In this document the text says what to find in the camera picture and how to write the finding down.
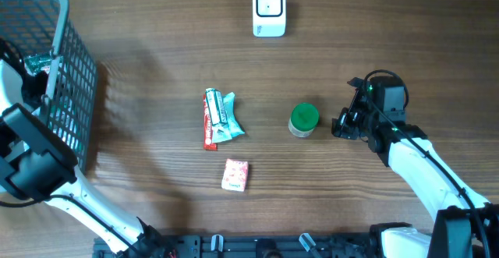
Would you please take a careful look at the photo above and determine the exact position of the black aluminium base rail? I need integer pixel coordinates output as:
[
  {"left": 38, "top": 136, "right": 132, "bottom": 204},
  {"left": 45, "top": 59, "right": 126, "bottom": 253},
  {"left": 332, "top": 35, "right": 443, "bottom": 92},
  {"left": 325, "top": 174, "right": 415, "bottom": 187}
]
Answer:
[{"left": 92, "top": 232, "right": 375, "bottom": 258}]

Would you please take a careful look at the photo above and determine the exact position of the pink tissue pack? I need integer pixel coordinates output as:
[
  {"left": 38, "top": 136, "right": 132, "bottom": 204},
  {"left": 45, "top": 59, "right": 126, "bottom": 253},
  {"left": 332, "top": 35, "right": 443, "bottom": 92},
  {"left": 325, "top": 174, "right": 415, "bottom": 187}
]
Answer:
[{"left": 221, "top": 159, "right": 249, "bottom": 192}]

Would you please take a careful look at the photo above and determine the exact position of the green lid jar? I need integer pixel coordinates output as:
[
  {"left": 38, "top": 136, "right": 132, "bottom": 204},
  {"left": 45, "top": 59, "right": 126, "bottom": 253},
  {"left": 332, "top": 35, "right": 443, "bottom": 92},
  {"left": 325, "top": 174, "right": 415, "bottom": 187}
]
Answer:
[{"left": 288, "top": 103, "right": 320, "bottom": 138}]

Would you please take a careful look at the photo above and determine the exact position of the grey plastic mesh basket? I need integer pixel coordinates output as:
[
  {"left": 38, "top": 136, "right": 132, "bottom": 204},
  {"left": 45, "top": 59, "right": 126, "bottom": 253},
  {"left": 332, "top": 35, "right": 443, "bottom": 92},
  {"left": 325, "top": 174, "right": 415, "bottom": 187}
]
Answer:
[{"left": 1, "top": 0, "right": 98, "bottom": 170}]

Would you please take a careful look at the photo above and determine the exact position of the light teal sachet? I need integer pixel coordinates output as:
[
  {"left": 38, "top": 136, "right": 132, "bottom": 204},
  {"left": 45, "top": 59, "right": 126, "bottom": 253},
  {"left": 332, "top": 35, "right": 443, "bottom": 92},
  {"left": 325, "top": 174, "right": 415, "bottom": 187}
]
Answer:
[{"left": 212, "top": 92, "right": 245, "bottom": 143}]

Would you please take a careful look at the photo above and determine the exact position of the green white gum pack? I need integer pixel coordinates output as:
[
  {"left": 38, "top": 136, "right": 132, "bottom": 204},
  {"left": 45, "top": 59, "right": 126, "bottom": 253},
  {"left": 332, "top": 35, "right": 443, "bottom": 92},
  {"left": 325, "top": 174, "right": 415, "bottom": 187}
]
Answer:
[{"left": 205, "top": 88, "right": 228, "bottom": 127}]

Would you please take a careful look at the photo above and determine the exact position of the red chocolate bar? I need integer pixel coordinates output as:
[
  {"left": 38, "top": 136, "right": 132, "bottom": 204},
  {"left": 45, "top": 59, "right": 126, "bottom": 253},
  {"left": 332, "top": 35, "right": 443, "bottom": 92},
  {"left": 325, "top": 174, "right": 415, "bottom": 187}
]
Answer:
[{"left": 203, "top": 95, "right": 218, "bottom": 151}]

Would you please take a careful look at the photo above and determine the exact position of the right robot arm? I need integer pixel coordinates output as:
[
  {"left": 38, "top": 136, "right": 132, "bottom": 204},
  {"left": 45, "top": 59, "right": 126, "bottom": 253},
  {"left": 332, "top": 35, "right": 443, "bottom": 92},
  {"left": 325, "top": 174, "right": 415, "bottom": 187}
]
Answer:
[{"left": 331, "top": 69, "right": 498, "bottom": 257}]

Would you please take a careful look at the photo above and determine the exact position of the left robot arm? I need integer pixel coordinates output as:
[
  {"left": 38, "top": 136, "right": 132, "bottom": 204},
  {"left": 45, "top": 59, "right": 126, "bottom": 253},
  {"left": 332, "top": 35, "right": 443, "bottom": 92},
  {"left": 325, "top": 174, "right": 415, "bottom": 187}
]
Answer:
[{"left": 1, "top": 40, "right": 175, "bottom": 257}]

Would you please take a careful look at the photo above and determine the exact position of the large green white packet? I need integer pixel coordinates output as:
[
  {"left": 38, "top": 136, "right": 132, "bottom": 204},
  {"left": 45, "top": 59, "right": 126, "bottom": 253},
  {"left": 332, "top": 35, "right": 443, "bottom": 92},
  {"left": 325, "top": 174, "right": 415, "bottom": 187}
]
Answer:
[{"left": 24, "top": 53, "right": 52, "bottom": 76}]

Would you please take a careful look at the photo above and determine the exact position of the white barcode scanner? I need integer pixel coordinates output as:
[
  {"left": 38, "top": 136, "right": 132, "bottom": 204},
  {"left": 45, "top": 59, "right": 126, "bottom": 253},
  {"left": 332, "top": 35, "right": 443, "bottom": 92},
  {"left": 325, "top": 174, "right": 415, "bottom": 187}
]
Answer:
[{"left": 252, "top": 0, "right": 287, "bottom": 37}]

